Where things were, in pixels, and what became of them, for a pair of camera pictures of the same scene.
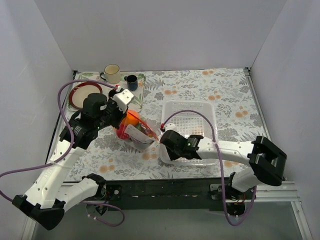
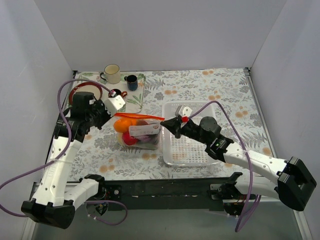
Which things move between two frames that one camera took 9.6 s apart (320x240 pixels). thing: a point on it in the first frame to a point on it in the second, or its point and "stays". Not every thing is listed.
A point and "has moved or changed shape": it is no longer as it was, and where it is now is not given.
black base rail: x=170 y=194 stays
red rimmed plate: x=81 y=91 stays
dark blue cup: x=132 y=82 stays
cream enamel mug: x=112 y=74 stays
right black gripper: x=169 y=141 to x=177 y=127
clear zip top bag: x=138 y=132 has moved or changed shape
